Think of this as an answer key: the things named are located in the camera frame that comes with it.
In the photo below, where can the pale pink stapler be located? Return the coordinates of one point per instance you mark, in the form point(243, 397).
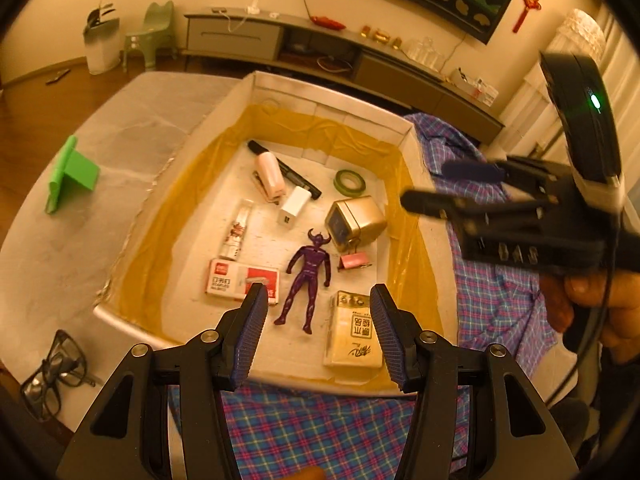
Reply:
point(270, 175)

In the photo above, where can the small white printed tube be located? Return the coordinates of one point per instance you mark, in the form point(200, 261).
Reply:
point(237, 230)

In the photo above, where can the green phone stand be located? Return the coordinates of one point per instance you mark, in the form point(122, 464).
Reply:
point(75, 172)

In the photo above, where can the cluster of clear glasses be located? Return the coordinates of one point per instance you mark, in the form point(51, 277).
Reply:
point(425, 52)

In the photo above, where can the pale window curtain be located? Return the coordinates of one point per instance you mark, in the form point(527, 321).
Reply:
point(617, 60)

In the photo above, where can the small amber jar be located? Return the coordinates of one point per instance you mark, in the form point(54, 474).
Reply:
point(398, 43)
point(366, 32)

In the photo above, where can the white and gold cigarette pack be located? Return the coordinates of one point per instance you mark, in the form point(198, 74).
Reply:
point(350, 335)

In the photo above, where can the red dish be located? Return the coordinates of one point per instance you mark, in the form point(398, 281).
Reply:
point(327, 22)

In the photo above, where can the black eyeglasses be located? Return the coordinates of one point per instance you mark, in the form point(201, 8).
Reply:
point(40, 395)

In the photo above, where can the yellow plastic box liner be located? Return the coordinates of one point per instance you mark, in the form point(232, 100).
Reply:
point(160, 240)

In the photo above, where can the gold box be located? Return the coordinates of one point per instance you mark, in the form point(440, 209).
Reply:
point(365, 215)

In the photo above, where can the grey TV cabinet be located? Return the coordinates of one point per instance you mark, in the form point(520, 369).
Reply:
point(235, 37)

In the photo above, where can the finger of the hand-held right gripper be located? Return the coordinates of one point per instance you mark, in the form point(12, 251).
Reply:
point(425, 201)
point(470, 170)

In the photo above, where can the gold ingot ornament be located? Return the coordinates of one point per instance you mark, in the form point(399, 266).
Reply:
point(382, 37)

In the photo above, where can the purple toy figurine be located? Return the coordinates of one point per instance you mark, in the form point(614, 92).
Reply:
point(310, 270)

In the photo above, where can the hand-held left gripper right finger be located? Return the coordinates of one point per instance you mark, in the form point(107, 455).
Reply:
point(387, 335)

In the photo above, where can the white lace appliance cover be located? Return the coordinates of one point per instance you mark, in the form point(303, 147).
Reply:
point(535, 95)

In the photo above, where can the white cardboard box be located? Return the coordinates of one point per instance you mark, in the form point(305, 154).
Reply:
point(260, 252)

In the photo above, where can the white tray of small packets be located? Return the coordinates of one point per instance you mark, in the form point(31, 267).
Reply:
point(475, 87)

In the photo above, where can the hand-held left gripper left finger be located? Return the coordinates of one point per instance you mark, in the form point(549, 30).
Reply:
point(250, 330)

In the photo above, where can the pale green chair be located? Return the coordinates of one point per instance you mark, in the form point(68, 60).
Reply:
point(155, 25)

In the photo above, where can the red and white staple box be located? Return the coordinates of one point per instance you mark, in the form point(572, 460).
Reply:
point(235, 277)

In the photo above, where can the pink binder clip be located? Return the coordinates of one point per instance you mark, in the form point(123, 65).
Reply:
point(352, 261)

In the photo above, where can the white trash bin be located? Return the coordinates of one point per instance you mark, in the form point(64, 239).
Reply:
point(102, 50)

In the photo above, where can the plaid shirt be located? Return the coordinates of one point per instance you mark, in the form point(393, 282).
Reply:
point(310, 435)

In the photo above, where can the green tape roll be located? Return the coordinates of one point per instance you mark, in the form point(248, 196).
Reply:
point(338, 182)

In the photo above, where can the person's right hand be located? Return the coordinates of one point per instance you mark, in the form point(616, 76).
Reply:
point(580, 287)

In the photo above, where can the white charger plug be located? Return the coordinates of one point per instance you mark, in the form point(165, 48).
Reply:
point(252, 7)

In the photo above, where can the black marker pen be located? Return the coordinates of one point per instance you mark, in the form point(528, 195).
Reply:
point(297, 177)

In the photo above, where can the white power adapter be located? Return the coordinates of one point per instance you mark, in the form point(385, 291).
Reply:
point(295, 207)

